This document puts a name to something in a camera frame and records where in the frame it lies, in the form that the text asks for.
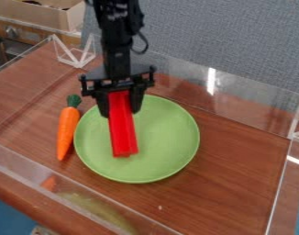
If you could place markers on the wooden shelf with knob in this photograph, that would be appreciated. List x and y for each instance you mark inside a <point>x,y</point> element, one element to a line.
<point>30,34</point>

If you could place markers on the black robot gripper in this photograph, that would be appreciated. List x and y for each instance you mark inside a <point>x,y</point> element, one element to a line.
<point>116,75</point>

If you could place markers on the orange toy carrot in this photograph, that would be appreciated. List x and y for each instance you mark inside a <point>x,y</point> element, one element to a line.
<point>68,120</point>

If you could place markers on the cardboard box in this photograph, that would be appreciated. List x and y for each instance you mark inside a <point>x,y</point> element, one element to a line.
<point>58,14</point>

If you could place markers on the clear acrylic enclosure wall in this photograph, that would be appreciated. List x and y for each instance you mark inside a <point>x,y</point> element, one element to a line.
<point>236,190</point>

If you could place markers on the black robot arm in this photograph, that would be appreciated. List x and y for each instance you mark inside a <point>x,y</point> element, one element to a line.
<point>120,22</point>

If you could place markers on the clear acrylic corner bracket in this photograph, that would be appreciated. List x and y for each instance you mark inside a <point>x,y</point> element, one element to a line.
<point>73,56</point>

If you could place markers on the green round plate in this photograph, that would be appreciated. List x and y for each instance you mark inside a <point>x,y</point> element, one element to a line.
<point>168,138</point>

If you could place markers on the red plastic block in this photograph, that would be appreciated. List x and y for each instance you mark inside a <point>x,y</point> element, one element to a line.
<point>121,128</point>

